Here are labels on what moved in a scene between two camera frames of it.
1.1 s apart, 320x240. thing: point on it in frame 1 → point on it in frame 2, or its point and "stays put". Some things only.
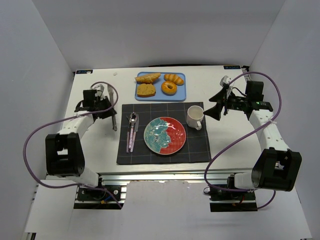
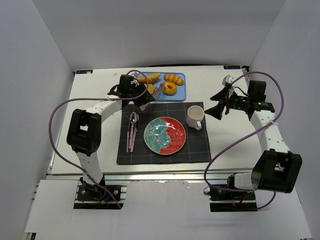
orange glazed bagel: x=169 y=88 stays put
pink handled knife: x=135 y=130 stays put
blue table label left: x=84 y=72 stays put
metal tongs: x=113 y=117 → x=156 y=92
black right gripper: x=224 y=103 stays put
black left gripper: x=105 y=109 → x=143 y=98
